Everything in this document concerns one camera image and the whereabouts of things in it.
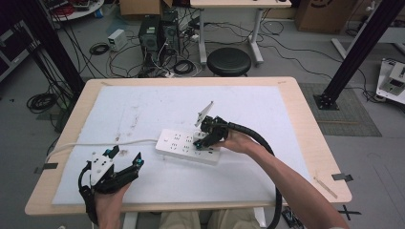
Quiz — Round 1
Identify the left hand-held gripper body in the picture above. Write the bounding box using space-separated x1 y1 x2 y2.
90 149 141 195

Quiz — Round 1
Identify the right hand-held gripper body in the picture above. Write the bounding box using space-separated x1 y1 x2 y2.
194 100 230 149

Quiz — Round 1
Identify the white power strip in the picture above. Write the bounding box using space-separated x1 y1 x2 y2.
155 128 223 166

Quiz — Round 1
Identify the person's right hand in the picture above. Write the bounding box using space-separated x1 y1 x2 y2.
213 129 256 156

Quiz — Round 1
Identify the person's left hand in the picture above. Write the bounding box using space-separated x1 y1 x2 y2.
95 181 132 222

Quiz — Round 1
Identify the white table mat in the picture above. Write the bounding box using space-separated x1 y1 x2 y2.
52 84 311 206

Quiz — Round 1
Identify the black tape strip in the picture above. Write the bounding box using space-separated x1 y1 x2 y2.
331 173 353 183
33 162 59 175

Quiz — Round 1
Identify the black round stool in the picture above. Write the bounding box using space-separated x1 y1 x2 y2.
206 47 252 77

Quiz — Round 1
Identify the person's left leg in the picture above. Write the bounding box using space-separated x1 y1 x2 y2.
159 210 201 229

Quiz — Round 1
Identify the person's leg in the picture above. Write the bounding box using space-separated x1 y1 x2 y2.
159 210 201 229
207 208 262 229

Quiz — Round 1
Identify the person's right leg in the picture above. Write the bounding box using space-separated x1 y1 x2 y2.
207 208 262 229

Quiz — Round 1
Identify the black computer tower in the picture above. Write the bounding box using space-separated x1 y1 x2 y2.
139 14 161 68
160 10 181 55

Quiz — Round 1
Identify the white power supply box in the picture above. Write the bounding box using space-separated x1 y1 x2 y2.
107 29 128 52

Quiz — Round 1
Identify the grey floor mat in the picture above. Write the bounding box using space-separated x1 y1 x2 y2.
299 82 382 137

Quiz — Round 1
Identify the white-legged wooden desk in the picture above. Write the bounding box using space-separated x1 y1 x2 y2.
189 0 292 67

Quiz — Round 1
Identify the open cardboard box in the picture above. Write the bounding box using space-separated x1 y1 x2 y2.
118 0 161 16

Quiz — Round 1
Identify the round white table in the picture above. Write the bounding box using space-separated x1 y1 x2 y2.
41 0 105 23

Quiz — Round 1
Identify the closed cardboard box with logo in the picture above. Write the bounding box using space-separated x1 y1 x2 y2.
294 0 357 34

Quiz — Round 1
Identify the white electronic device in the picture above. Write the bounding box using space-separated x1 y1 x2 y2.
375 58 405 106

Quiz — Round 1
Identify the white power strip cord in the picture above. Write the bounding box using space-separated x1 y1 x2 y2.
47 138 160 161

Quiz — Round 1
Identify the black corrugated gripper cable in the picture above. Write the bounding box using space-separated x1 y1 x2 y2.
227 122 285 229

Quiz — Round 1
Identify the black coiled cable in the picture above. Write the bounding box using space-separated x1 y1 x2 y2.
89 42 110 55
173 59 196 75
26 93 58 115

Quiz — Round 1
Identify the black aluminium post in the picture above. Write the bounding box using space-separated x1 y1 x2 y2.
22 0 86 96
313 0 405 111

